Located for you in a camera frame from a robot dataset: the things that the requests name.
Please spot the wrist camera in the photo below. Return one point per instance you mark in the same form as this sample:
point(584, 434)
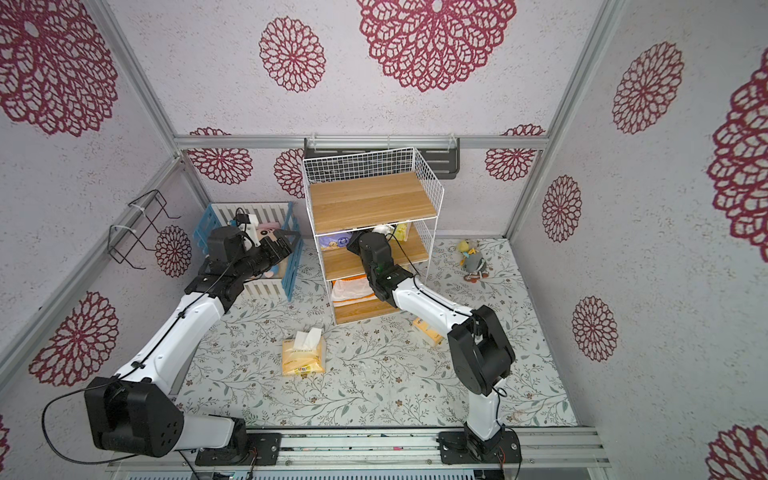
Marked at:
point(387, 230)
point(246, 223)

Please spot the grey wall-mounted shelf rack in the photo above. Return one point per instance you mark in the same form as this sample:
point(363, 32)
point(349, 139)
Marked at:
point(445, 163)

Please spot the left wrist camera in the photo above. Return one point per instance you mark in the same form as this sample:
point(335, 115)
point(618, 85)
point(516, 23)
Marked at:
point(246, 223)

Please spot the purple tissue pack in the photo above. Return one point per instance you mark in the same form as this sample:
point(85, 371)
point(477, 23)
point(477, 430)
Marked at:
point(334, 241)

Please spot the black wire wall rack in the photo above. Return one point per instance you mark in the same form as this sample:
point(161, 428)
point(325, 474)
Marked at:
point(122, 239)

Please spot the yellow tissue pack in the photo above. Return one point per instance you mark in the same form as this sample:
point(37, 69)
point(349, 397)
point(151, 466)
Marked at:
point(429, 335)

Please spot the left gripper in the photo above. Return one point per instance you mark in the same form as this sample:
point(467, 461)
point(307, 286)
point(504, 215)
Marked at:
point(278, 253)

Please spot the yellow tissue pack shelf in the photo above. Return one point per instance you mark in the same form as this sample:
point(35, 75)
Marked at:
point(400, 231)

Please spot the white wire three-tier shelf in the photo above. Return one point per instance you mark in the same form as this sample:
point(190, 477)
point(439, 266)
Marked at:
point(395, 191)

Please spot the orange tissue pack bottom shelf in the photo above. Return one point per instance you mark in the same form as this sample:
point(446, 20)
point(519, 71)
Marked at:
point(351, 290)

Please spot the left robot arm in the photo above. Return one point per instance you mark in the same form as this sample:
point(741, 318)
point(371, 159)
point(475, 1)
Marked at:
point(131, 412)

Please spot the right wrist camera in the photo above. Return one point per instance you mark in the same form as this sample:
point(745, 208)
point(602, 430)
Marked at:
point(387, 230)

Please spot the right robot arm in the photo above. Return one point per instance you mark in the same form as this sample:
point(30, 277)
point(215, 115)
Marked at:
point(481, 353)

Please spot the plush doll blue shorts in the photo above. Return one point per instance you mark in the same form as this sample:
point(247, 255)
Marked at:
point(268, 232)

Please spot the small grey yellow plush toy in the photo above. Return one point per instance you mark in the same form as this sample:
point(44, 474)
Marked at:
point(473, 262)

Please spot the floral patterned floor mat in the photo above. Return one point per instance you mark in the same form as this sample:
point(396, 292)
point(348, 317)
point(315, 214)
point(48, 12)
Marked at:
point(379, 371)

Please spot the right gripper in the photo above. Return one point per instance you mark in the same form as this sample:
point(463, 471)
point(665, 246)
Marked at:
point(360, 242)

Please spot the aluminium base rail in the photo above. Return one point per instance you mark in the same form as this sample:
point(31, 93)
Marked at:
point(388, 453)

